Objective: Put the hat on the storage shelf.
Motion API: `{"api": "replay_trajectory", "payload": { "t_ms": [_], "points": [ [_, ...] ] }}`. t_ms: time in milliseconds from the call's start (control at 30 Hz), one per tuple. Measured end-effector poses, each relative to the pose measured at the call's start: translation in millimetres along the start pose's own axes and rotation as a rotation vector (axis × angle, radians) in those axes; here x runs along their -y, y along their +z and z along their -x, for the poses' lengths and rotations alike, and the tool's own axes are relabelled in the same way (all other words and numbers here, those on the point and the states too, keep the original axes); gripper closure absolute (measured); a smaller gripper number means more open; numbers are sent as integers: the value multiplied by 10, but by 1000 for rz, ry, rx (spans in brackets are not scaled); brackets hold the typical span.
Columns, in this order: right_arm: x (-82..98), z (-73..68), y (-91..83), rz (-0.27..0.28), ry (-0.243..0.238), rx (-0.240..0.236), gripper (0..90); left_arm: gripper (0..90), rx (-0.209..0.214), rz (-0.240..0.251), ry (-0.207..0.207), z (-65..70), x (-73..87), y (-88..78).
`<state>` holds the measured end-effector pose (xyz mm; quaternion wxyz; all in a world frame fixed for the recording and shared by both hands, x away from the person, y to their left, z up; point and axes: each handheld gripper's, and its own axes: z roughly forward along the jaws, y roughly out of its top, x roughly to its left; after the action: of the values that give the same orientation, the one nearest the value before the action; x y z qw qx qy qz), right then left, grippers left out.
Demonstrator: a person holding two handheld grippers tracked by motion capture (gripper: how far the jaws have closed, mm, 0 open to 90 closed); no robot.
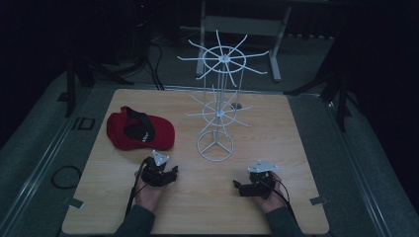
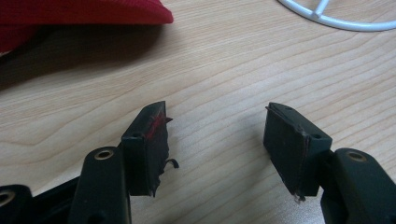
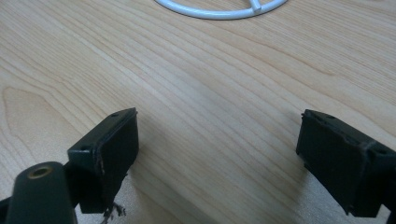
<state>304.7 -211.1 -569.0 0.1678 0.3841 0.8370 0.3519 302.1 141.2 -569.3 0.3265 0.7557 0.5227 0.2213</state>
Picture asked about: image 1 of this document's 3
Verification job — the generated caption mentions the person's right hand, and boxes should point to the person's right hand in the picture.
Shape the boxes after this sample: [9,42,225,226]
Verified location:
[253,171,289,214]

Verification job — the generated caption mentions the black rectangular bracket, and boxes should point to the black rectangular bracket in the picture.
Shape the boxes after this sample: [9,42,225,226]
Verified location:
[71,117,97,131]

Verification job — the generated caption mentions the black floor cables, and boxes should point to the black floor cables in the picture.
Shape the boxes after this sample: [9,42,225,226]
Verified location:
[132,33,166,92]

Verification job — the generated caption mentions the black cable loop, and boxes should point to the black cable loop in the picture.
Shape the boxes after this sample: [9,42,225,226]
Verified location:
[50,165,83,191]

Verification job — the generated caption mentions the person's left hand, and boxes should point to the person's left hand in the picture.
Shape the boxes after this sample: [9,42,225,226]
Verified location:
[133,171,166,213]

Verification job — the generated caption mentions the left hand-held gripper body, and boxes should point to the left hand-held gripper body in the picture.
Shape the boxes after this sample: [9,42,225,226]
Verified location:
[140,149,175,188]

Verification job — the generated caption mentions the grey tape piece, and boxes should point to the grey tape piece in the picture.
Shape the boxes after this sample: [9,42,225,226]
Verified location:
[308,196,330,206]
[66,197,86,210]

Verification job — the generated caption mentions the black metal stand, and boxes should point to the black metal stand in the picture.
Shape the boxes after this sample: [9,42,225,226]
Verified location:
[284,39,355,133]
[56,55,135,119]

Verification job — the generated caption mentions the red and black cap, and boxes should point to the red and black cap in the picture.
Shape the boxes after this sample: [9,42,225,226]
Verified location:
[106,105,176,152]

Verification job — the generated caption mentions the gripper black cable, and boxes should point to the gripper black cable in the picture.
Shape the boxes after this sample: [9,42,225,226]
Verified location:
[260,171,299,216]
[124,160,149,219]

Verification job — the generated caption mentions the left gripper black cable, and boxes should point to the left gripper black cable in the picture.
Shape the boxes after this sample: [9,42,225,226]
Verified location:
[124,160,149,219]

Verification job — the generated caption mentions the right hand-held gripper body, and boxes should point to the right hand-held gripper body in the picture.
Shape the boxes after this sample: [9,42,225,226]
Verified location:
[246,159,281,200]

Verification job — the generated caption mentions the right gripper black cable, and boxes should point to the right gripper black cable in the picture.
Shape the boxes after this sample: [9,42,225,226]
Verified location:
[260,171,299,216]

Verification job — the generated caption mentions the white wire hat rack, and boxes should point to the white wire hat rack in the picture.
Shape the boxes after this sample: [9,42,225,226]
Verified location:
[176,29,271,163]

